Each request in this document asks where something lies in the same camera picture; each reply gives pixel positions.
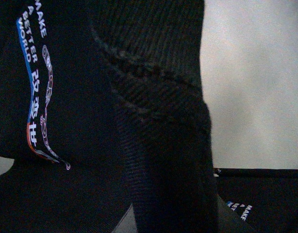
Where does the black printed t-shirt hanging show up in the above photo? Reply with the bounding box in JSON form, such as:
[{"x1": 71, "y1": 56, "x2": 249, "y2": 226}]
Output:
[{"x1": 214, "y1": 168, "x2": 298, "y2": 233}]

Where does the black t-shirt being hung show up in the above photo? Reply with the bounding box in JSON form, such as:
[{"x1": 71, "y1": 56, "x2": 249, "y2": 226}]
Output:
[{"x1": 0, "y1": 0, "x2": 218, "y2": 233}]

